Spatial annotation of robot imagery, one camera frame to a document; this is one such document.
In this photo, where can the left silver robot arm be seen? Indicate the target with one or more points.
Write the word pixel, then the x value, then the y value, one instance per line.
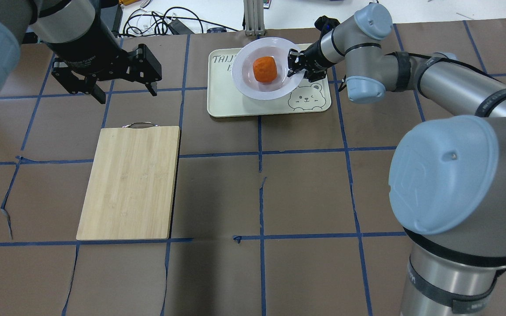
pixel 52 21

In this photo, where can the aluminium frame post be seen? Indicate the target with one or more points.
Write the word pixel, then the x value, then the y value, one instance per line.
pixel 254 18

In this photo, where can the black power adapter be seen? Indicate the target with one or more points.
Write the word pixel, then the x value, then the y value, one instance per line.
pixel 176 27

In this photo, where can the white ribbed plastic bowl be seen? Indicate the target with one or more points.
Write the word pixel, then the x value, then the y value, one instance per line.
pixel 242 71

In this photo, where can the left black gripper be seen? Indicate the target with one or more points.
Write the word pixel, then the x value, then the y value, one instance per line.
pixel 87 59

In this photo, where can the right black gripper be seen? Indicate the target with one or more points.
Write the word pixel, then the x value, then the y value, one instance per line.
pixel 311 59

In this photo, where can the orange fruit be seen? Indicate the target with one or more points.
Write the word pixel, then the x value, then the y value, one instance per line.
pixel 265 69

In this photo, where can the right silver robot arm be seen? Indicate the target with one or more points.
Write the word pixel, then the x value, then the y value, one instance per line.
pixel 448 176

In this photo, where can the cream bear-print tray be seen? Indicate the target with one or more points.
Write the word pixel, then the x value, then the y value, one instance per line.
pixel 224 100

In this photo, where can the bamboo cutting board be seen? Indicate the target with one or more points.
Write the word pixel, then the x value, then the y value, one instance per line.
pixel 130 194

